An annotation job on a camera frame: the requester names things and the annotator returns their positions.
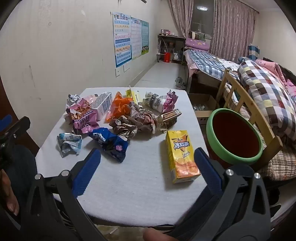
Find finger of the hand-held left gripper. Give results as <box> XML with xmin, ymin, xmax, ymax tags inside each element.
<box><xmin>0</xmin><ymin>114</ymin><xmax>13</xmax><ymax>131</ymax></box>
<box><xmin>0</xmin><ymin>116</ymin><xmax>31</xmax><ymax>145</ymax></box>

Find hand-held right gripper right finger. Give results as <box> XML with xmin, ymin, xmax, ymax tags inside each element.
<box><xmin>185</xmin><ymin>147</ymin><xmax>271</xmax><ymax>241</ymax></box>

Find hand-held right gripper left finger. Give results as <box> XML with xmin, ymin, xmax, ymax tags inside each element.
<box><xmin>22</xmin><ymin>148</ymin><xmax>103</xmax><ymax>241</ymax></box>

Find yellow drink carton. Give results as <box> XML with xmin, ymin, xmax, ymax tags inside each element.
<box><xmin>165</xmin><ymin>130</ymin><xmax>201</xmax><ymax>184</ymax></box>

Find light blue silver wrapper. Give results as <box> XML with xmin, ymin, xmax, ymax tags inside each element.
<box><xmin>57</xmin><ymin>133</ymin><xmax>82</xmax><ymax>158</ymax></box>

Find red bin with green rim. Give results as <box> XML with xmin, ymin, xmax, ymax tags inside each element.
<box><xmin>206</xmin><ymin>108</ymin><xmax>263</xmax><ymax>165</ymax></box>

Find pink snack bag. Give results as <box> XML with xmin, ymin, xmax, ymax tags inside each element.
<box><xmin>65</xmin><ymin>94</ymin><xmax>100</xmax><ymax>134</ymax></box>

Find white milk carton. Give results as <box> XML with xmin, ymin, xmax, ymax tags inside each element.
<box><xmin>90</xmin><ymin>92</ymin><xmax>113</xmax><ymax>121</ymax></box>

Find orange plastic wrapper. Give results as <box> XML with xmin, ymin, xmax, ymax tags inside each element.
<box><xmin>106</xmin><ymin>91</ymin><xmax>134</xmax><ymax>123</ymax></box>

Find yellow cardboard box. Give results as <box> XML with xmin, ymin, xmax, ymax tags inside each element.
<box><xmin>125</xmin><ymin>86</ymin><xmax>142</xmax><ymax>106</ymax></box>

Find person's left hand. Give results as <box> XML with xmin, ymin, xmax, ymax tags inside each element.
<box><xmin>0</xmin><ymin>169</ymin><xmax>20</xmax><ymax>217</ymax></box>

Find blue cookie wrapper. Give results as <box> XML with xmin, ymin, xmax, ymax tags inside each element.
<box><xmin>88</xmin><ymin>127</ymin><xmax>129</xmax><ymax>163</ymax></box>

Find gold cigarette box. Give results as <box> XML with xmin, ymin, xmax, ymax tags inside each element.
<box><xmin>155</xmin><ymin>108</ymin><xmax>182</xmax><ymax>133</ymax></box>

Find crumpled brown paper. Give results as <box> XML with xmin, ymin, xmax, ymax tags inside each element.
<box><xmin>109</xmin><ymin>103</ymin><xmax>158</xmax><ymax>139</ymax></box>

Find plaid bed mat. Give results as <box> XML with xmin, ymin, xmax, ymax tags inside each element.
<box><xmin>225</xmin><ymin>83</ymin><xmax>296</xmax><ymax>183</ymax></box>

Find dark bed base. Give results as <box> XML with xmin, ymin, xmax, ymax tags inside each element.
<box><xmin>185</xmin><ymin>65</ymin><xmax>226</xmax><ymax>93</ymax></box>

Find grey slippers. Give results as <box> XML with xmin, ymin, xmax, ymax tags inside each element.
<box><xmin>174</xmin><ymin>76</ymin><xmax>187</xmax><ymax>90</ymax></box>

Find checkered quilt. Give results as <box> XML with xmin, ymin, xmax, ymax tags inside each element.
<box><xmin>237</xmin><ymin>60</ymin><xmax>296</xmax><ymax>141</ymax></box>

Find bed with blue plaid blanket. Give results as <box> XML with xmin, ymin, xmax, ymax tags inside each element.
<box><xmin>186</xmin><ymin>49</ymin><xmax>241</xmax><ymax>80</ymax></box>

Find pink blanket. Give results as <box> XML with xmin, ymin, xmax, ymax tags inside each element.
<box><xmin>255</xmin><ymin>59</ymin><xmax>296</xmax><ymax>98</ymax></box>

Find blue plaid pillow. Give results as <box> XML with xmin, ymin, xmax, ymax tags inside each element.
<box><xmin>247</xmin><ymin>45</ymin><xmax>260</xmax><ymax>61</ymax></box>

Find purple pillow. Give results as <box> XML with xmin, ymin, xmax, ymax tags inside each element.
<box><xmin>185</xmin><ymin>38</ymin><xmax>210</xmax><ymax>50</ymax></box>

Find dark desk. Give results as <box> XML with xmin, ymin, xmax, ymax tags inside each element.
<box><xmin>157</xmin><ymin>34</ymin><xmax>186</xmax><ymax>63</ymax></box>

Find pink curtain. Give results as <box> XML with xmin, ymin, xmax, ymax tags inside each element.
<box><xmin>209</xmin><ymin>0</ymin><xmax>257</xmax><ymax>62</ymax></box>
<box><xmin>168</xmin><ymin>0</ymin><xmax>193</xmax><ymax>39</ymax></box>

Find window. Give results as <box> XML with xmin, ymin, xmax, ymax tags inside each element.
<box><xmin>191</xmin><ymin>0</ymin><xmax>214</xmax><ymax>37</ymax></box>

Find wooden bed frame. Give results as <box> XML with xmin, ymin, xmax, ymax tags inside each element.
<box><xmin>216</xmin><ymin>68</ymin><xmax>284</xmax><ymax>171</ymax></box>

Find blue wall poster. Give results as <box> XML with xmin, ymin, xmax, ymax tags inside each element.
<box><xmin>112</xmin><ymin>11</ymin><xmax>132</xmax><ymax>68</ymax></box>

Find pale chart wall poster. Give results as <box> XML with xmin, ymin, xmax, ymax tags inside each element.
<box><xmin>130</xmin><ymin>16</ymin><xmax>142</xmax><ymax>60</ymax></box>

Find green wall poster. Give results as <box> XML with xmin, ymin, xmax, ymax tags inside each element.
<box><xmin>141</xmin><ymin>20</ymin><xmax>149</xmax><ymax>55</ymax></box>

